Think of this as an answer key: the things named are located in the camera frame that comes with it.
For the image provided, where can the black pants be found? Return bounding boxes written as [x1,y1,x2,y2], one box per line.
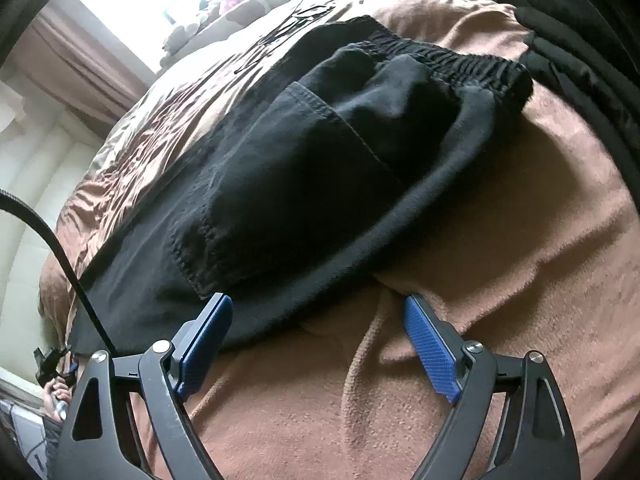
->
[70,15,533,356]

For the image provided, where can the black clothing pile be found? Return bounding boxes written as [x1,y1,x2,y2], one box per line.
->
[515,0,639,194]

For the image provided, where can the person's left hand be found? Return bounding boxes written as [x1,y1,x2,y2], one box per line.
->
[42,377,72,422]

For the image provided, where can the brown fleece blanket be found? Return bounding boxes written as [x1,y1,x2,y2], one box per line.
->
[55,0,639,479]

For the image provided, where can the cream padded headboard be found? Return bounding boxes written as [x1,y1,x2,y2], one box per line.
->
[1,64,102,382]

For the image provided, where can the patterned pillow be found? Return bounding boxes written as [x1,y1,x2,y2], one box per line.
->
[159,0,342,68]

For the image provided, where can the black cable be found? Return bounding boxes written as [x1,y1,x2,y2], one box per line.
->
[0,190,121,356]

